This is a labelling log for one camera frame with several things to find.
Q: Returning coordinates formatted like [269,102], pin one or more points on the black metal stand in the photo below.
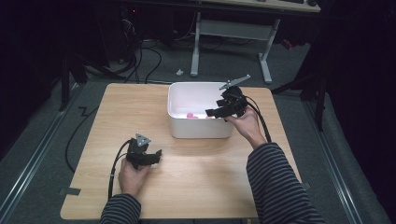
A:
[74,74]
[314,93]

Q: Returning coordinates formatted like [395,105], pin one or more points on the desk with white metal frame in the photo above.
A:
[233,29]

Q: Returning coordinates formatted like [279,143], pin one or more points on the person's right hand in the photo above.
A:
[247,126]

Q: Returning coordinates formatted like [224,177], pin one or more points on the white plastic storage box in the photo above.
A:
[199,127]

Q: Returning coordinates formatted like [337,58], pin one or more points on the metal floor rail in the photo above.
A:
[336,168]
[34,155]

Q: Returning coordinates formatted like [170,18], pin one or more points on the person's left hand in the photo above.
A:
[132,180]

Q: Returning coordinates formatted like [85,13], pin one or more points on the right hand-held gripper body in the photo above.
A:
[234,101]

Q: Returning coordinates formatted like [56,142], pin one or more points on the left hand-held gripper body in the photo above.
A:
[137,153]

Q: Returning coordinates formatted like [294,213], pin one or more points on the grey tape piece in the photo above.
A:
[70,191]
[305,185]

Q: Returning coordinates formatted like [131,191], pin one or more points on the small pink toy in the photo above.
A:
[191,115]

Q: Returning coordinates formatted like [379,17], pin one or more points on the small white floor scrap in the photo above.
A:
[179,72]

